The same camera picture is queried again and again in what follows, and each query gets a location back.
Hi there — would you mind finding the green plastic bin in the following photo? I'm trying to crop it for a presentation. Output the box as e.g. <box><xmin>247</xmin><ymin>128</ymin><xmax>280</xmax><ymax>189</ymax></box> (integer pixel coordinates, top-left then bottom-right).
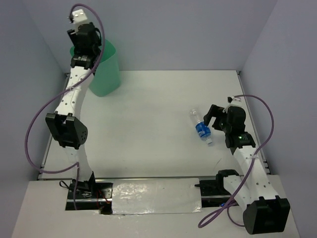
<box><xmin>69</xmin><ymin>38</ymin><xmax>121</xmax><ymax>97</ymax></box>

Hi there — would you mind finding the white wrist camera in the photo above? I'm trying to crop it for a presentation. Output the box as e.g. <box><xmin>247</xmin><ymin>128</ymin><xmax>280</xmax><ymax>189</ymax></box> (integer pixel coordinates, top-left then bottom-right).
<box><xmin>69</xmin><ymin>9</ymin><xmax>89</xmax><ymax>27</ymax></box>
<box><xmin>222</xmin><ymin>96</ymin><xmax>242</xmax><ymax>113</ymax></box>

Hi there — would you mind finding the blue label clear bottle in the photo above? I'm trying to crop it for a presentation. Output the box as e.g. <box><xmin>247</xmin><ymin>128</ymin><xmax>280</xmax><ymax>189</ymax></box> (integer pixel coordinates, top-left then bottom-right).
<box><xmin>190</xmin><ymin>108</ymin><xmax>212</xmax><ymax>145</ymax></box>

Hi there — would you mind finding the silver foil sheet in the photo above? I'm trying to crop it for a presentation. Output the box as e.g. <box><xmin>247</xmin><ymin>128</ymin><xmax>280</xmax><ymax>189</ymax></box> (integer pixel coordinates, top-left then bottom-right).
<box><xmin>112</xmin><ymin>178</ymin><xmax>202</xmax><ymax>215</ymax></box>

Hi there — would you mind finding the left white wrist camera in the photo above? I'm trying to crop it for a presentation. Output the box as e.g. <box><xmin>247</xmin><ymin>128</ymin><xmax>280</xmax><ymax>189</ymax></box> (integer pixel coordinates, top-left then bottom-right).
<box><xmin>69</xmin><ymin>9</ymin><xmax>89</xmax><ymax>27</ymax></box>

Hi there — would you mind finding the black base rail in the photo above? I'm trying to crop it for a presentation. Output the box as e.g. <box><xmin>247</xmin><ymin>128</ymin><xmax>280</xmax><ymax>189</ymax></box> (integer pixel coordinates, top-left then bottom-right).
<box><xmin>59</xmin><ymin>177</ymin><xmax>230</xmax><ymax>215</ymax></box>

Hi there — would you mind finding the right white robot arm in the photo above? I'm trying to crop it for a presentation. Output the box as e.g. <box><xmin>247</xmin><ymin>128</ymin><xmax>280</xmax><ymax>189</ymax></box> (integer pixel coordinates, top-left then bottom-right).
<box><xmin>204</xmin><ymin>104</ymin><xmax>290</xmax><ymax>235</ymax></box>

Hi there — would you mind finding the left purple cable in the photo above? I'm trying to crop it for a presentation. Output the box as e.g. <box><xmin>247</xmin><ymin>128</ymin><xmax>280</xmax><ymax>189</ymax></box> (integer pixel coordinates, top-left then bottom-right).
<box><xmin>25</xmin><ymin>3</ymin><xmax>104</xmax><ymax>210</ymax></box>

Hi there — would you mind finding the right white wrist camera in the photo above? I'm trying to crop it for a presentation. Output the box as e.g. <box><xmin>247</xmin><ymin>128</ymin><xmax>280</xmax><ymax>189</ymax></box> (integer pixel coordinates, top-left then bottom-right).
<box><xmin>222</xmin><ymin>96</ymin><xmax>242</xmax><ymax>113</ymax></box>

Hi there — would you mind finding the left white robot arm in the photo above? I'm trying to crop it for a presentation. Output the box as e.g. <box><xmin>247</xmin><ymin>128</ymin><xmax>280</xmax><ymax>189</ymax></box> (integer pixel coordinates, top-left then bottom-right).
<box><xmin>45</xmin><ymin>22</ymin><xmax>102</xmax><ymax>198</ymax></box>

